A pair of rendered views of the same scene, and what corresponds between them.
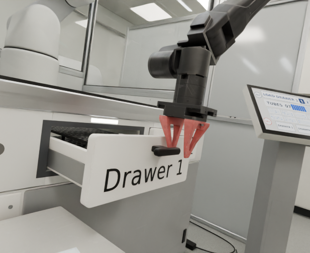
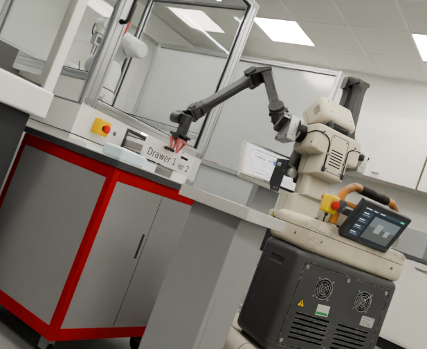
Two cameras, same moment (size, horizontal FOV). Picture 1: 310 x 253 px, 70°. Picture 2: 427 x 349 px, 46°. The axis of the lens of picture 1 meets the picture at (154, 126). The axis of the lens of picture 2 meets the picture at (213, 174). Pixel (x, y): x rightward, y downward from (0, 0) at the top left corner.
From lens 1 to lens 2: 217 cm
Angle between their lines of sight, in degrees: 7
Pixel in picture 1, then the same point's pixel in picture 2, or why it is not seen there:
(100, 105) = (146, 127)
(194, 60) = (185, 119)
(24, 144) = (120, 135)
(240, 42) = not seen: hidden behind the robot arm
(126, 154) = (156, 145)
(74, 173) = (137, 147)
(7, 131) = (118, 129)
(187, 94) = (180, 130)
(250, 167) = not seen: hidden behind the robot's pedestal
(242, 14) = (207, 106)
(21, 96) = (124, 118)
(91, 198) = (143, 153)
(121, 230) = not seen: hidden behind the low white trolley
